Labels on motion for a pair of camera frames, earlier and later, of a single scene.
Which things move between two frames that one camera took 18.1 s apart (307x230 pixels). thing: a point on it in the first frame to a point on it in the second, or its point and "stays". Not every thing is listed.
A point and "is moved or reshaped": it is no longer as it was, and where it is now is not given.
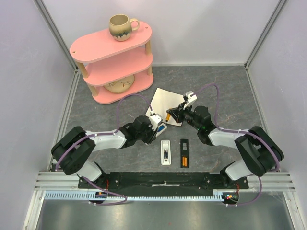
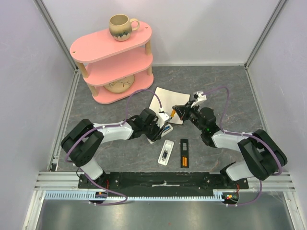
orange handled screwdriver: x=168 y=115 is moved or reshaped
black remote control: x=184 y=153 stays
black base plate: x=164 y=181 stays
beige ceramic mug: x=121 y=27 stays
